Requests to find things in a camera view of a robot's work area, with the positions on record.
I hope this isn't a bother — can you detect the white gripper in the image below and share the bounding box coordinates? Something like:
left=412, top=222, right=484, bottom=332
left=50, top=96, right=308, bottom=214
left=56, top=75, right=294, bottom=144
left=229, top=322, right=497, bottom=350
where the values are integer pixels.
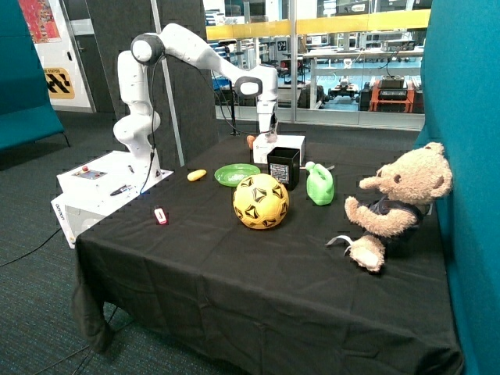
left=256, top=102, right=278, bottom=136

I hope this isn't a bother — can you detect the white paper tissue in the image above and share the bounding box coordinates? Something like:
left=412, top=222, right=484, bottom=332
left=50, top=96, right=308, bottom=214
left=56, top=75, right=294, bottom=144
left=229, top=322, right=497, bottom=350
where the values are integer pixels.
left=265, top=130, right=277, bottom=143

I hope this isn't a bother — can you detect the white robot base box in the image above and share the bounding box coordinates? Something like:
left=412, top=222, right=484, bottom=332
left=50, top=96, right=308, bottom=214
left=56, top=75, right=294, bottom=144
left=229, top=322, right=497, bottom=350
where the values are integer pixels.
left=52, top=151, right=173, bottom=248

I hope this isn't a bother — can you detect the green plastic plate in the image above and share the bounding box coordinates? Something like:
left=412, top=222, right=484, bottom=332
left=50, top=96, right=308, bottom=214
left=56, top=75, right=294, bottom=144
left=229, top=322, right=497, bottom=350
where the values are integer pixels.
left=214, top=163, right=261, bottom=187

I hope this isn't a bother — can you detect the white tissue box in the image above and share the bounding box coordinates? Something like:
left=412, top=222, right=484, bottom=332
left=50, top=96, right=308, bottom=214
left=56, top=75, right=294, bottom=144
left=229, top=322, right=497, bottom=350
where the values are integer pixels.
left=252, top=134, right=306, bottom=165

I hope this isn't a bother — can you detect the orange toy fruit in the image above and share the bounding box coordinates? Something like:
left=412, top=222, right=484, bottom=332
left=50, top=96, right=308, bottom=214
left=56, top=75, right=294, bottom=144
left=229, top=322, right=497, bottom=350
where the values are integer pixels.
left=246, top=135, right=255, bottom=150

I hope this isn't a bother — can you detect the black square container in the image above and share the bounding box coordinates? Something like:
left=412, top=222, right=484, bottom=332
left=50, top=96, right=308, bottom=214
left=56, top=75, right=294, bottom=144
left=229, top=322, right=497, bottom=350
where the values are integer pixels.
left=267, top=147, right=300, bottom=191

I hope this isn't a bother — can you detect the green plastic jug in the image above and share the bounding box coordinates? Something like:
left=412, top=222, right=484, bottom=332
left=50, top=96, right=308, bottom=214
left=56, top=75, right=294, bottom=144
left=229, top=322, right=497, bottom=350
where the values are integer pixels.
left=305, top=161, right=334, bottom=205

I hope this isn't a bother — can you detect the yellow black soccer ball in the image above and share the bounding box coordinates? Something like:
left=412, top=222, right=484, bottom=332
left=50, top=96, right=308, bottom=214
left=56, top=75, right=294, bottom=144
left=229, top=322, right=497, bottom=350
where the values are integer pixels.
left=232, top=173, right=289, bottom=230

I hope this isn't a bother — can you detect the yellow toy lemon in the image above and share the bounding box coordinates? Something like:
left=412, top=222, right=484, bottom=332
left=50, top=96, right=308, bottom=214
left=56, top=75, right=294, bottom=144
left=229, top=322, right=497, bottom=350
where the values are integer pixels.
left=187, top=169, right=207, bottom=182

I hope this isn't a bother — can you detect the orange black wheeled robot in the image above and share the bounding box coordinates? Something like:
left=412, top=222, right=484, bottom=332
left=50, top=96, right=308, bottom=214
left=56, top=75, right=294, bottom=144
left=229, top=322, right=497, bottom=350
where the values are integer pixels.
left=369, top=76, right=415, bottom=113

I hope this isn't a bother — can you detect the red white small device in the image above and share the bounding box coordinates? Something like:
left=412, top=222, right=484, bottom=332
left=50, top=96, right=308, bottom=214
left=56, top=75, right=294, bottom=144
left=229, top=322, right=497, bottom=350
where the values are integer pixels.
left=153, top=206, right=169, bottom=225

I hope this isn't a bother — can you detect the beige teddy bear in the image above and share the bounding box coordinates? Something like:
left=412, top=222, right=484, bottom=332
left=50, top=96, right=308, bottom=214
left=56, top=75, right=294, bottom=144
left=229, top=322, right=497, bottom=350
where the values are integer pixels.
left=327, top=142, right=453, bottom=273

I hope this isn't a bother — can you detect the white lab workbench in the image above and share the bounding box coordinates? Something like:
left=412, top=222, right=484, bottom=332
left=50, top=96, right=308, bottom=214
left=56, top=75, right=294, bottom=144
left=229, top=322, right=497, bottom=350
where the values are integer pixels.
left=304, top=46, right=423, bottom=111

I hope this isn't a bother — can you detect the black marker pen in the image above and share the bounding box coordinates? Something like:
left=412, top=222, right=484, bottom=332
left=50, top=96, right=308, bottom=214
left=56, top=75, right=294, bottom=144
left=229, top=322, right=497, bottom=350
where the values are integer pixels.
left=110, top=185, right=133, bottom=197

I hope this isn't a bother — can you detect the black tablecloth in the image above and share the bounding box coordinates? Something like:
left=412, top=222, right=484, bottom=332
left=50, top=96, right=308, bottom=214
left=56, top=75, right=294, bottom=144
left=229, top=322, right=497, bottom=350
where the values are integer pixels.
left=72, top=138, right=464, bottom=374

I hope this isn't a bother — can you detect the teal partition right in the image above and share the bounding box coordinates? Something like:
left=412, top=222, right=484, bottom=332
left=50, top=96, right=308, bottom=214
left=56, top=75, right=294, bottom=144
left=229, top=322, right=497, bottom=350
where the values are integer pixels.
left=416, top=1, right=499, bottom=374

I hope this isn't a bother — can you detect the yellow black sign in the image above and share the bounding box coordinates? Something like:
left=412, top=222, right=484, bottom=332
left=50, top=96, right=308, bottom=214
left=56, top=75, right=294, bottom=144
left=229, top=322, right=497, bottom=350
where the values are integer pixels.
left=44, top=67, right=75, bottom=100

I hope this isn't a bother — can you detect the teal sofa left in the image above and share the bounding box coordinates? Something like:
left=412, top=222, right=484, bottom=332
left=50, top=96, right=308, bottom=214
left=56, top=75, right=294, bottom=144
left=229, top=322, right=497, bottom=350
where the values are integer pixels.
left=0, top=0, right=64, bottom=151

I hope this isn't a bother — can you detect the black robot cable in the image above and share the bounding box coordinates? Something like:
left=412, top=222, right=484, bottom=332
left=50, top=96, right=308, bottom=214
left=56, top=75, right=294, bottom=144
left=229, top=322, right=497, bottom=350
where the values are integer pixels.
left=139, top=54, right=241, bottom=195

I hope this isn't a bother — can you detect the red poster on wall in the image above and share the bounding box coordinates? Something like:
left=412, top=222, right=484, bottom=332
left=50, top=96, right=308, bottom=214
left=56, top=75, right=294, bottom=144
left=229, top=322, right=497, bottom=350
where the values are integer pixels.
left=18, top=0, right=62, bottom=44

